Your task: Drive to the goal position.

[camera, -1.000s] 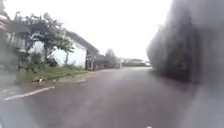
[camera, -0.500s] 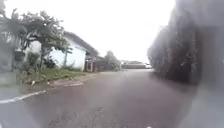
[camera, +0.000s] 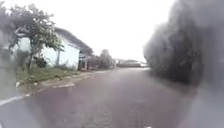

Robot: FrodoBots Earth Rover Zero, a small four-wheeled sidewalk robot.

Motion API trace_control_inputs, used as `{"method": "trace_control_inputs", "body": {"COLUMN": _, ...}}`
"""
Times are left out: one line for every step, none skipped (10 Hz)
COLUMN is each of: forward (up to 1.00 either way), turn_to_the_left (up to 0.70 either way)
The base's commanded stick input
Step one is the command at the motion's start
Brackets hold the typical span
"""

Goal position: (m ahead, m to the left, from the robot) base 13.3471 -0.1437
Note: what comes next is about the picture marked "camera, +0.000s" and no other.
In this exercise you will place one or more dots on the tree with green leaves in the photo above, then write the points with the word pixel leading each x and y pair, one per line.
pixel 33 26

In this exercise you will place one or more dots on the low distant building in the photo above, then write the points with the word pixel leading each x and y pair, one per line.
pixel 129 63

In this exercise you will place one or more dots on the white building with dark roof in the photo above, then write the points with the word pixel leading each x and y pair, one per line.
pixel 68 53

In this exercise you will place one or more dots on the grass verge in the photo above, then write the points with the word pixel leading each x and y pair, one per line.
pixel 43 74

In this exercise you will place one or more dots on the grey asphalt road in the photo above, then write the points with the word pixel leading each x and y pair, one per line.
pixel 116 96

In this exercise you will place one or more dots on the dark roadside trees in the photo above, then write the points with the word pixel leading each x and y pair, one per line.
pixel 176 50

